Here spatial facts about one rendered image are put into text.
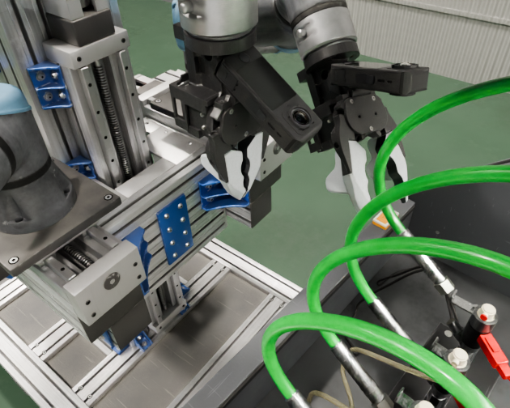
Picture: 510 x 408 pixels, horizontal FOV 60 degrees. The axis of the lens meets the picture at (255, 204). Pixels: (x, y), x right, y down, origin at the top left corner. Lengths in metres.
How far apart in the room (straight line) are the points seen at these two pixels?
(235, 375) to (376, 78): 0.46
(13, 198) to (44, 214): 0.05
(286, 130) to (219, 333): 1.25
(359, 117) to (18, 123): 0.50
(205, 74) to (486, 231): 0.65
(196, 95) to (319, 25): 0.19
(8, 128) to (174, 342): 1.05
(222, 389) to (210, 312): 0.99
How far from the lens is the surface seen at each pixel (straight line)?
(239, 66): 0.45
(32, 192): 0.83
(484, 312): 0.62
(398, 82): 0.51
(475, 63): 3.68
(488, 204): 0.92
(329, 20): 0.59
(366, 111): 0.57
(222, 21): 0.43
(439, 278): 0.62
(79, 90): 0.95
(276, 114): 0.43
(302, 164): 2.62
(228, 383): 0.70
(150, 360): 1.61
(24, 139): 0.78
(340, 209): 2.35
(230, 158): 0.50
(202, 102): 0.47
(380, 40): 3.88
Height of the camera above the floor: 1.58
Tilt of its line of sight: 42 degrees down
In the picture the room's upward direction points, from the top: 2 degrees counter-clockwise
